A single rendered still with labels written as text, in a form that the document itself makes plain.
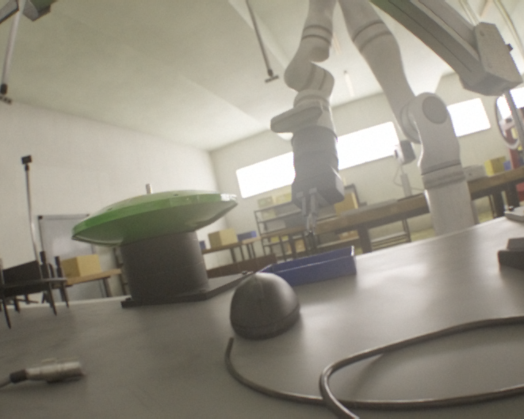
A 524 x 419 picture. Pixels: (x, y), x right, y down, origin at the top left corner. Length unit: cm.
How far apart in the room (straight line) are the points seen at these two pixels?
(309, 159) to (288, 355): 35
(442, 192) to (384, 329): 46
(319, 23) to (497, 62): 39
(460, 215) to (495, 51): 31
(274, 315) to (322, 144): 32
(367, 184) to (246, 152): 408
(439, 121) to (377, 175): 861
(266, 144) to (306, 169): 958
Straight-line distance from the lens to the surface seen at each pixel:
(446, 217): 62
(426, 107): 63
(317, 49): 66
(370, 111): 962
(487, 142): 1000
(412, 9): 44
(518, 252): 23
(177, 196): 43
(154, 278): 50
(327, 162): 46
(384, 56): 69
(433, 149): 61
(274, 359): 18
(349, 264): 36
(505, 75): 47
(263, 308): 21
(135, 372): 21
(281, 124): 49
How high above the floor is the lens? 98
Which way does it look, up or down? 5 degrees up
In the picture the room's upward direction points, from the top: 14 degrees counter-clockwise
